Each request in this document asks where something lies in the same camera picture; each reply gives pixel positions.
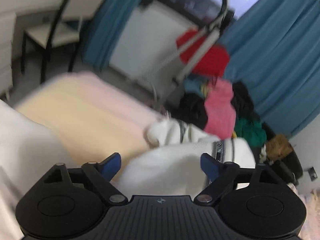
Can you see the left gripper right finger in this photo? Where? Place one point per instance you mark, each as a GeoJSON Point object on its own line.
{"type": "Point", "coordinates": [221, 177]}

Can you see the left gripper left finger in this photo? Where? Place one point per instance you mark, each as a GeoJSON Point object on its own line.
{"type": "Point", "coordinates": [100, 175]}

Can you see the white sweatpants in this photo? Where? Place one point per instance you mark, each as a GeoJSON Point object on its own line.
{"type": "Point", "coordinates": [29, 150]}

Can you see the pastel duvet bedding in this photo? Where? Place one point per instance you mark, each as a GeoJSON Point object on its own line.
{"type": "Point", "coordinates": [91, 118]}

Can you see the pink garment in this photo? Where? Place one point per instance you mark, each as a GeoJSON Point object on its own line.
{"type": "Point", "coordinates": [220, 112]}

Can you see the green garment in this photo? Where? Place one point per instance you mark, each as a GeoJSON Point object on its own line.
{"type": "Point", "coordinates": [251, 131]}

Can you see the brown paper bag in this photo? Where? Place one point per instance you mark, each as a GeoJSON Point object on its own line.
{"type": "Point", "coordinates": [278, 148]}

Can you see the black armchair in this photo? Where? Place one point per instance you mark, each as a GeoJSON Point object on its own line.
{"type": "Point", "coordinates": [288, 169]}

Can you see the black garment pile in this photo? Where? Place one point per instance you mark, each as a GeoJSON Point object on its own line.
{"type": "Point", "coordinates": [192, 111]}

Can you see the red garment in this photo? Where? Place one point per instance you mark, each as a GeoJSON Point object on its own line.
{"type": "Point", "coordinates": [212, 61]}

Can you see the blue curtain right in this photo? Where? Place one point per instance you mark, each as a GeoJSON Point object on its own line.
{"type": "Point", "coordinates": [274, 51]}

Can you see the blue curtain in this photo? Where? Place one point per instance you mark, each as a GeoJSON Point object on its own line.
{"type": "Point", "coordinates": [104, 31]}
{"type": "Point", "coordinates": [274, 51]}

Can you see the blue curtain left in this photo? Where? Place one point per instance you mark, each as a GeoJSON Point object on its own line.
{"type": "Point", "coordinates": [104, 31]}

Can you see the white black chair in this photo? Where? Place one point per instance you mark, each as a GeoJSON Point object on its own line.
{"type": "Point", "coordinates": [63, 31]}

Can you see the white desk with drawers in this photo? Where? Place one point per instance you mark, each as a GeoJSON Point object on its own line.
{"type": "Point", "coordinates": [16, 15]}

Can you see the wall power socket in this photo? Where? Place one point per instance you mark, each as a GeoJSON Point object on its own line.
{"type": "Point", "coordinates": [312, 174]}

